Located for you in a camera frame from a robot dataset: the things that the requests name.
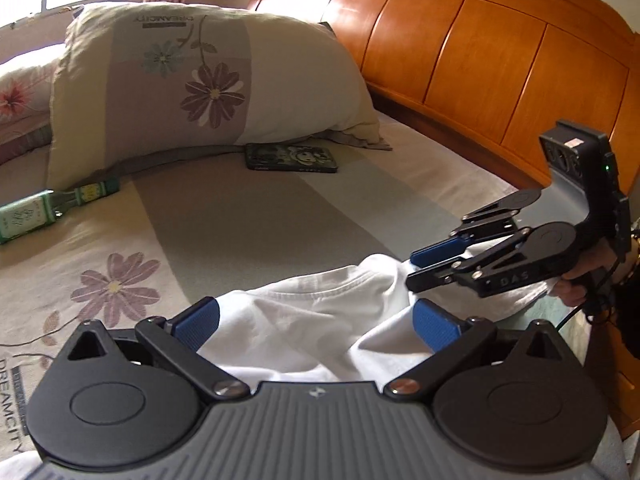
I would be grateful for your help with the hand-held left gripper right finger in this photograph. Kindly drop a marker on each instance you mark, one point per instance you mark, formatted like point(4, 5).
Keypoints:
point(435, 325)

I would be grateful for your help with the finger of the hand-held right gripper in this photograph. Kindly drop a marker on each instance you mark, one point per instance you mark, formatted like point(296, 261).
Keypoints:
point(440, 252)
point(430, 277)

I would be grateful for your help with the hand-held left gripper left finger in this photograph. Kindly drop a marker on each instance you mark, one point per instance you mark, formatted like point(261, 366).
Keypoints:
point(197, 320)

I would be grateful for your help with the white t-shirt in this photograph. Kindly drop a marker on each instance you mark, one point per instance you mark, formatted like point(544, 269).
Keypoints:
point(300, 320)

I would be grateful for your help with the person's right hand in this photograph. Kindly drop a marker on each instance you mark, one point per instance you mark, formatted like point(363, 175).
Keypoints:
point(575, 282)

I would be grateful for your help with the black panda print phone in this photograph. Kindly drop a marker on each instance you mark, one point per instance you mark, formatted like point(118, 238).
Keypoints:
point(292, 157)

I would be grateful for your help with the wooden headboard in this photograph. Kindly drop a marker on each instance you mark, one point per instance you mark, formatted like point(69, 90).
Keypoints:
point(475, 60)

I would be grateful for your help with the green glass bottle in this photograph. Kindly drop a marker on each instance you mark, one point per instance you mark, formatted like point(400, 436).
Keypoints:
point(30, 212)

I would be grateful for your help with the floral patchwork pillow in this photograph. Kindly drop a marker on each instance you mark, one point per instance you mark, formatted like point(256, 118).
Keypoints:
point(200, 75)

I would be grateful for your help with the folded pink floral quilt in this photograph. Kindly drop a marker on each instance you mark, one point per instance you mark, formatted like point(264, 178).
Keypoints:
point(20, 95)

